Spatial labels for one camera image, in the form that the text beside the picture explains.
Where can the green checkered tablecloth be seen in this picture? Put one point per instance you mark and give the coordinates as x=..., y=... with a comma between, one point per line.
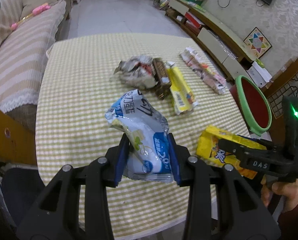
x=79, y=86

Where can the orange cardboard box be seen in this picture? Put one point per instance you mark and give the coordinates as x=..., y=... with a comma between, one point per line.
x=17, y=143

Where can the yellow snack box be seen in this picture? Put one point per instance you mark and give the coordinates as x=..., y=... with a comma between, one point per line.
x=216, y=155

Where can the dark brown cigarette box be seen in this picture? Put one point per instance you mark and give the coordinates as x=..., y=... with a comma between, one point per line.
x=162, y=88

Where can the white blue snack bag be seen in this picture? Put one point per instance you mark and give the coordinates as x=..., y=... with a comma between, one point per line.
x=147, y=129

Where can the red flat box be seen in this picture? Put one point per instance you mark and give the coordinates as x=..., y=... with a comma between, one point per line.
x=196, y=22

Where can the pink toy wand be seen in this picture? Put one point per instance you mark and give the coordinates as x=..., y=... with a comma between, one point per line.
x=38, y=10

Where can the white shoe box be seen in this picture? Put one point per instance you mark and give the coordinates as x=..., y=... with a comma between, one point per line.
x=259, y=75

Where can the person's right hand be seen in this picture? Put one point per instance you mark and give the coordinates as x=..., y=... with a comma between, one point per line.
x=288, y=190

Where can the striped beige sofa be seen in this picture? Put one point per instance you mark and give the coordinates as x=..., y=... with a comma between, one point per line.
x=23, y=57

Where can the green rimmed red basin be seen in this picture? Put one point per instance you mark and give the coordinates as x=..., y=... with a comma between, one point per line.
x=253, y=105

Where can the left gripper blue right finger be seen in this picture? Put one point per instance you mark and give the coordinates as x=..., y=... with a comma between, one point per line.
x=221, y=204

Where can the grey paper wrapper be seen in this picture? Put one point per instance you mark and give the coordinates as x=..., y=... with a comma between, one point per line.
x=137, y=72

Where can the long TV cabinet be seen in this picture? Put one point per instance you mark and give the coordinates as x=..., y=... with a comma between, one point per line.
x=215, y=38

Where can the yellow wrapper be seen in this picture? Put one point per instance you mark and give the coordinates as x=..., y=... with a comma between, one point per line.
x=184, y=100

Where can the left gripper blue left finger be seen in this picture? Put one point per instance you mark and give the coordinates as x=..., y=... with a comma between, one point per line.
x=74, y=204

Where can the chinese checkers board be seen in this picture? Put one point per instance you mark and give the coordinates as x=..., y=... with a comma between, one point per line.
x=257, y=43

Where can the pink white snack wrapper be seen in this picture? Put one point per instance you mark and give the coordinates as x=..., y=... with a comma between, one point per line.
x=204, y=70

